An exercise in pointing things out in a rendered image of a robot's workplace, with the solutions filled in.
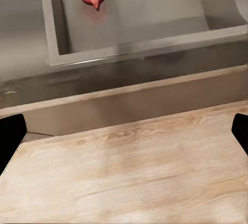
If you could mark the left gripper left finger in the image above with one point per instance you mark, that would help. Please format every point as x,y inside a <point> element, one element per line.
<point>12,131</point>

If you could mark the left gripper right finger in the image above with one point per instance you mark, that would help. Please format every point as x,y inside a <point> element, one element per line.
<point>240,130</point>

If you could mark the dishwasher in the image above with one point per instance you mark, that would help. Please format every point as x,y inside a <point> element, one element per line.
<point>34,136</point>

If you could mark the drop in sink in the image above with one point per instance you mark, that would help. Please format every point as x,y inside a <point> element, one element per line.
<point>76,31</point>

